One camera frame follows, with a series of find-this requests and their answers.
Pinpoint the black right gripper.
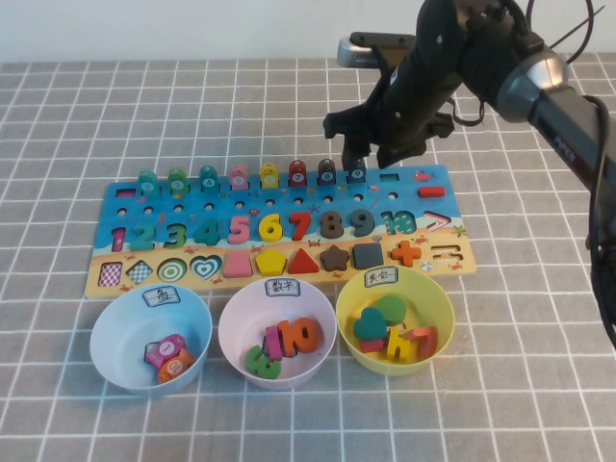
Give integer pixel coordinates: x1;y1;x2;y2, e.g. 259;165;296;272
322;0;471;170

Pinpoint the brown fish piece number 8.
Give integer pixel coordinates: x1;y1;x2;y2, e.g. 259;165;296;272
317;158;338;187

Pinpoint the colourful wooden puzzle board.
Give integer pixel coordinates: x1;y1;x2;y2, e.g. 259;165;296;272
84;164;477;299

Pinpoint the red fish piece number 7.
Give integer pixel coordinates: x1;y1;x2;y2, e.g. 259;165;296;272
287;159;309;188

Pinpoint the yellow fish piece number 6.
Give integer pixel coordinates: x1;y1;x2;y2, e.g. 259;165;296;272
259;162;280;190

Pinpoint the pink fish piece number 5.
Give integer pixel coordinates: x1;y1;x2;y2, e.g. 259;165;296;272
227;164;249;192

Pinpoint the light yellow plastic bowl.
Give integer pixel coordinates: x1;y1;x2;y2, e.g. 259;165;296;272
335;266;456;376

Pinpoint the teal fish piece number 4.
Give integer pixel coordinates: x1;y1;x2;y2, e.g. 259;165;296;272
197;165;220;193

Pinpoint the green fish piece number 3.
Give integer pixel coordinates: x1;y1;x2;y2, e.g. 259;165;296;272
167;167;190;198

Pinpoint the light pink plastic bowl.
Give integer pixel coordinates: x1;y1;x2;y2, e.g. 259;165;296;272
218;279;337;391

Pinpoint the teal fish piece number 2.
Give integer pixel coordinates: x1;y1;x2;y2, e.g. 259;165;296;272
136;168;161;197

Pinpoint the magenta fish piece number 1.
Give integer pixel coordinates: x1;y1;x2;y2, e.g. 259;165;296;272
143;334;188;370

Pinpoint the orange fish piece number 10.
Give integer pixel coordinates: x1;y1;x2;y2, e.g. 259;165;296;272
157;349;197;385

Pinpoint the light blue plastic bowl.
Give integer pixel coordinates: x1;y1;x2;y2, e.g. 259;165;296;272
90;283;214;398

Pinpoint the dark grey wooden number 9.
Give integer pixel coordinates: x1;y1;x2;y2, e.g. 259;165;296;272
349;209;375;238

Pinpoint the brown wooden number 8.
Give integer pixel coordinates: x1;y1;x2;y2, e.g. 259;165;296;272
321;211;346;241

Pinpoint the red wooden number 7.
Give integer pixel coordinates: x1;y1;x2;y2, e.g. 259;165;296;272
287;212;313;242

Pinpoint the dark grey wooden square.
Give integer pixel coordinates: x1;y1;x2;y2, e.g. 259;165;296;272
351;243;385;270

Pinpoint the orange wooden plus sign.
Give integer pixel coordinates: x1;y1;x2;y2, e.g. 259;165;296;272
390;240;423;269

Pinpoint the brown wooden star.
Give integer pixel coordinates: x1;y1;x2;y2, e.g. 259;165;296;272
320;244;351;273

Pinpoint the red wooden triangle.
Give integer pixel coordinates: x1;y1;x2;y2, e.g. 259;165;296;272
287;247;321;275

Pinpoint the yellow wooden number 6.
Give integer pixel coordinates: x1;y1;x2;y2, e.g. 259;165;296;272
258;214;285;244

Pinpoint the pink wooden number 5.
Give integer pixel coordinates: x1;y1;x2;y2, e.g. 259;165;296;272
227;215;252;245

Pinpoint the yellow wooden pentagon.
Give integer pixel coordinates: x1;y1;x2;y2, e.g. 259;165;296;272
254;249;289;277

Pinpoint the green wooden circle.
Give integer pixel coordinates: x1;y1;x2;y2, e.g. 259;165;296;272
374;295;407;326

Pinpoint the teal wooden heart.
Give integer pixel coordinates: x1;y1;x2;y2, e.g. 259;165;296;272
353;307;389;342

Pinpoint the pink wooden trapezoid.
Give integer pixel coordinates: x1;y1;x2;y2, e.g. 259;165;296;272
221;251;254;279

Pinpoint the teal wooden number 4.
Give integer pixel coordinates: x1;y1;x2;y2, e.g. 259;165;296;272
194;218;221;246

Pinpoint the yellow wooden equals sign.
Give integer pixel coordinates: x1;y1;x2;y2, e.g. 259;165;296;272
384;325;416;363

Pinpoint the salmon wooden greater-than sign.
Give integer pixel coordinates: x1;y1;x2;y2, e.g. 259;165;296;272
406;325;438;360

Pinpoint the orange wooden number 10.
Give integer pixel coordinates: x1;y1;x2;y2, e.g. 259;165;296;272
277;317;322;355

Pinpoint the magenta wooden number 1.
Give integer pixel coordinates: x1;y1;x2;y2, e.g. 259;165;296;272
264;324;284;362

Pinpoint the green wooden number 3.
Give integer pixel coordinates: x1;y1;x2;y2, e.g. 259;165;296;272
244;345;283;380

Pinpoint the teal wooden number 2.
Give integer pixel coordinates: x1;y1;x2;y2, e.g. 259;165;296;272
130;219;158;251

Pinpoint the grey checked tablecloth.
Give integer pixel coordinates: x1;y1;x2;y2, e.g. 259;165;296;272
0;52;616;462

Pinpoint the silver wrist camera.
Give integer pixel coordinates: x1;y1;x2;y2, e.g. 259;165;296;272
336;32;416;69

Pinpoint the black camera cable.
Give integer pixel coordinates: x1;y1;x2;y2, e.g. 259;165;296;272
449;0;616;350

